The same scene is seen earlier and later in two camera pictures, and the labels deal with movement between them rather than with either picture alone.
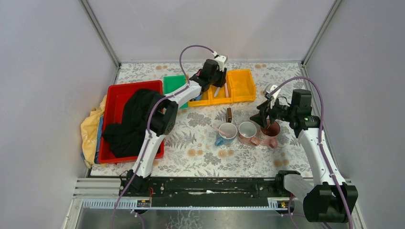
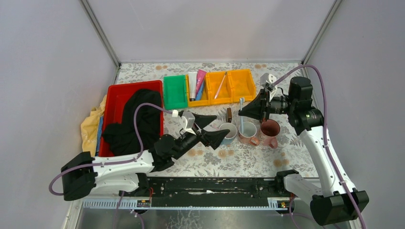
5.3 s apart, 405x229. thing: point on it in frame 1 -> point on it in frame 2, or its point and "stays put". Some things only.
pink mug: x=247 y=131 stays put
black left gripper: x=219 y=80 -> x=200 y=132
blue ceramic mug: x=229 y=128 stays put
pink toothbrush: x=226 y=91 -> x=225 y=75
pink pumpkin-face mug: x=269 y=134 stays put
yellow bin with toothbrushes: x=223 y=95 stays put
